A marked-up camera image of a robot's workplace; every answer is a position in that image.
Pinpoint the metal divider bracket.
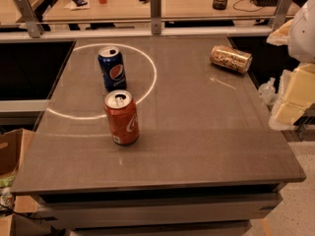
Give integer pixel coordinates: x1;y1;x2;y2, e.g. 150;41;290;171
14;0;43;38
150;0;161;34
269;0;292;30

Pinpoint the right metal divider bracket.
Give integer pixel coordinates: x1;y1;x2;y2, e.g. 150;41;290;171
269;0;292;30

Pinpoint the black cable on desk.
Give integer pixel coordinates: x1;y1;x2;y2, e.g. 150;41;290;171
232;0;265;13

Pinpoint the brown cardboard box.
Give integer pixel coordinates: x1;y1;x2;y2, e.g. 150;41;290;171
0;129;34;178

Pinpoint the clear plastic bottle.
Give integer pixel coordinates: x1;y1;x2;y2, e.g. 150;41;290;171
258;78;276;104

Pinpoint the blue Pepsi can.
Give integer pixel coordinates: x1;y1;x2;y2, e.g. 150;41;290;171
97;46;127;91

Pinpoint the orange-gold soda can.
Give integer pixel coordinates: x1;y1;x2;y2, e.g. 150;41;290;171
210;45;252;74

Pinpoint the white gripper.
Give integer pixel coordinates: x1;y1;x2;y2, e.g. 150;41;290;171
267;0;315;131

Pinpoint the white drawer cabinet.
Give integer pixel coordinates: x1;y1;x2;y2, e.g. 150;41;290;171
37;185;282;229

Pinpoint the left metal divider bracket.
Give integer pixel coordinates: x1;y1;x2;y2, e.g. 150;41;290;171
14;0;43;38

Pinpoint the middle metal divider bracket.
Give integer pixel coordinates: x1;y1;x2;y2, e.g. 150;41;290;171
150;0;161;34

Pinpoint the red Coca-Cola can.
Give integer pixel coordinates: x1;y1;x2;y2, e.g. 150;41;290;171
104;89;139;146

